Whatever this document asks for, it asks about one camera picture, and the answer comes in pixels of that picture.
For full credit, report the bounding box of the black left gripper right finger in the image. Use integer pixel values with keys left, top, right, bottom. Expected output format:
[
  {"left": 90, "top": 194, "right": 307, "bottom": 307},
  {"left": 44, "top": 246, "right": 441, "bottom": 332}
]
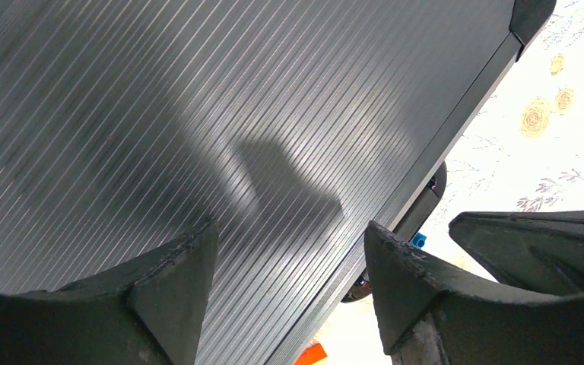
[{"left": 364, "top": 222, "right": 584, "bottom": 364}]

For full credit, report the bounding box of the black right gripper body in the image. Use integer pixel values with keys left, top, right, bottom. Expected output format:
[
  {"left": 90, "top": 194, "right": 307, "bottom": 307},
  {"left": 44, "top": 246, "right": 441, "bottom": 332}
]
[{"left": 449, "top": 211, "right": 584, "bottom": 296}]

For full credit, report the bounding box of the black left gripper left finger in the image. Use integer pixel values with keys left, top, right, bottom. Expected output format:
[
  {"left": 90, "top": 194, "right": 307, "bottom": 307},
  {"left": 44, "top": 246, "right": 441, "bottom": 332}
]
[{"left": 0, "top": 219, "right": 219, "bottom": 364}]

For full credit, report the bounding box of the orange curved toy block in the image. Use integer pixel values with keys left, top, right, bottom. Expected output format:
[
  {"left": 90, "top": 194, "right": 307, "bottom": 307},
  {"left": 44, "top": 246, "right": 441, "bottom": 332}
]
[{"left": 294, "top": 343, "right": 328, "bottom": 365}]

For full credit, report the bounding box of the black poker set case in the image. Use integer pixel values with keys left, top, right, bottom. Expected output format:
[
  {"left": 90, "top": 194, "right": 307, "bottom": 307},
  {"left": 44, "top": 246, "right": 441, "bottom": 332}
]
[{"left": 0, "top": 1, "right": 555, "bottom": 364}]

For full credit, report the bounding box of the blue toy brick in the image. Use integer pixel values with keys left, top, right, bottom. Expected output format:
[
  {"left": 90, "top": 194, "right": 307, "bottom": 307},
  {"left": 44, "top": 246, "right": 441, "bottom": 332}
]
[{"left": 411, "top": 233, "right": 427, "bottom": 249}]

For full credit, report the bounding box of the floral table mat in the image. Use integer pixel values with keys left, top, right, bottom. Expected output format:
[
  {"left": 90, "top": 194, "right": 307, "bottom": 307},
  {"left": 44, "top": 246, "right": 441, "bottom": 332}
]
[{"left": 421, "top": 1, "right": 584, "bottom": 277}]

